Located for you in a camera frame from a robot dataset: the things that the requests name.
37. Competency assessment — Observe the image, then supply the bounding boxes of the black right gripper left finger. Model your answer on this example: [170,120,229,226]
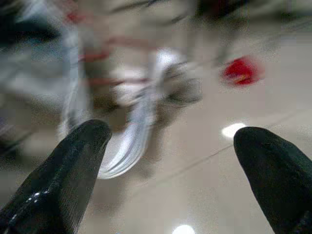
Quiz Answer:
[0,118,113,234]

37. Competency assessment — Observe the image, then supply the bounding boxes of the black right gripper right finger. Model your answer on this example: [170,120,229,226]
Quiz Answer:
[233,126,312,234]

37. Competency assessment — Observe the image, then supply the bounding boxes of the red crumpled cloth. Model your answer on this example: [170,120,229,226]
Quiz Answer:
[222,56,261,86]

